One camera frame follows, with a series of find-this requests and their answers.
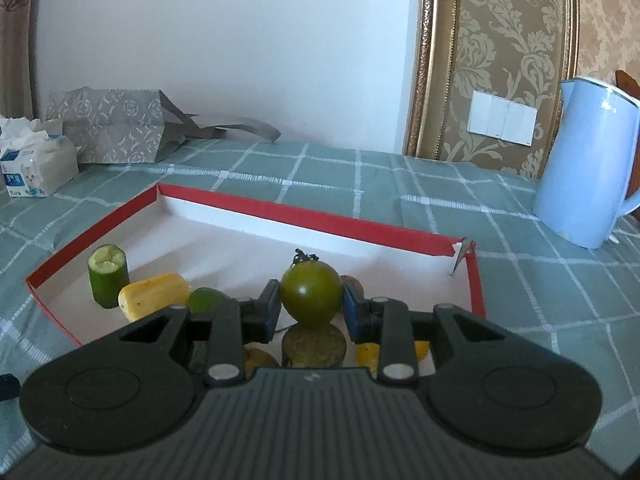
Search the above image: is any brown wooden headboard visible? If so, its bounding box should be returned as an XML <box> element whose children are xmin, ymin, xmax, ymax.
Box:
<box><xmin>615</xmin><ymin>69</ymin><xmax>640</xmax><ymax>196</ymax></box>

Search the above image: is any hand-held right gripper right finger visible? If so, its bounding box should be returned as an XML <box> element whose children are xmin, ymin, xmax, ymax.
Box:
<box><xmin>342</xmin><ymin>280</ymin><xmax>511</xmax><ymax>386</ymax></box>

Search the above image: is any dark eggplant piece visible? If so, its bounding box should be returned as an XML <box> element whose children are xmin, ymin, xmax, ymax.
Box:
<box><xmin>281</xmin><ymin>322</ymin><xmax>347</xmax><ymax>368</ymax></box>

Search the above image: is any green tomato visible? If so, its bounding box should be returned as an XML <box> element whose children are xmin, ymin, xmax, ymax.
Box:
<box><xmin>187</xmin><ymin>287</ymin><xmax>236</xmax><ymax>313</ymax></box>
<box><xmin>279</xmin><ymin>249</ymin><xmax>345</xmax><ymax>328</ymax></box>

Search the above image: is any green checked bedsheet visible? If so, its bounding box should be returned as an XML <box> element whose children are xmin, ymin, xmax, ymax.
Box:
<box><xmin>0</xmin><ymin>137</ymin><xmax>640</xmax><ymax>480</ymax></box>

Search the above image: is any beige patterned curtain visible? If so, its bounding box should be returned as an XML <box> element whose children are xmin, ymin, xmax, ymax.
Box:
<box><xmin>0</xmin><ymin>0</ymin><xmax>41</xmax><ymax>121</ymax></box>

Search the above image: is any green cucumber piece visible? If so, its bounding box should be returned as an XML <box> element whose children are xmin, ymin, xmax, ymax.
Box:
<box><xmin>87</xmin><ymin>244</ymin><xmax>130</xmax><ymax>308</ymax></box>

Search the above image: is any yellow fruit chunk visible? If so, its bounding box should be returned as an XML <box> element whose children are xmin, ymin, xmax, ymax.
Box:
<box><xmin>118</xmin><ymin>272</ymin><xmax>192</xmax><ymax>323</ymax></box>
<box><xmin>356</xmin><ymin>340</ymin><xmax>431</xmax><ymax>376</ymax></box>

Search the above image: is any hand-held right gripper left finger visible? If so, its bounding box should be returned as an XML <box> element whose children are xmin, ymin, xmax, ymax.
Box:
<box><xmin>115</xmin><ymin>279</ymin><xmax>281</xmax><ymax>386</ymax></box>

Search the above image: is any white wall switch panel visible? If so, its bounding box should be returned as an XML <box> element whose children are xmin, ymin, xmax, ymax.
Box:
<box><xmin>467</xmin><ymin>90</ymin><xmax>540</xmax><ymax>145</ymax></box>

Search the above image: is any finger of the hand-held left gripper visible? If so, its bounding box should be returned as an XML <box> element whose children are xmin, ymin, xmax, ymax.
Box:
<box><xmin>0</xmin><ymin>372</ymin><xmax>21</xmax><ymax>403</ymax></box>

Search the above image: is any grey patterned paper bag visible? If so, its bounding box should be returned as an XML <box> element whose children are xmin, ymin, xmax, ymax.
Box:
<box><xmin>46</xmin><ymin>87</ymin><xmax>282</xmax><ymax>165</ymax></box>

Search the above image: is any red cardboard box tray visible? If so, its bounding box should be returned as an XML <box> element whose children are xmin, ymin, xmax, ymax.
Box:
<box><xmin>25</xmin><ymin>183</ymin><xmax>487</xmax><ymax>348</ymax></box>

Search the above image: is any gold wall frame trim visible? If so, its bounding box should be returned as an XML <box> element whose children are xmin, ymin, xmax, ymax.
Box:
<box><xmin>402</xmin><ymin>0</ymin><xmax>581</xmax><ymax>161</ymax></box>

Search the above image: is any light blue electric kettle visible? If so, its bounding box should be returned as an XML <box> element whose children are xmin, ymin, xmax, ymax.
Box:
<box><xmin>531</xmin><ymin>76</ymin><xmax>640</xmax><ymax>250</ymax></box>

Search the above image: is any white tissue pack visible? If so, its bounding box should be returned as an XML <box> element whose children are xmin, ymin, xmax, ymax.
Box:
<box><xmin>0</xmin><ymin>116</ymin><xmax>81</xmax><ymax>198</ymax></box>

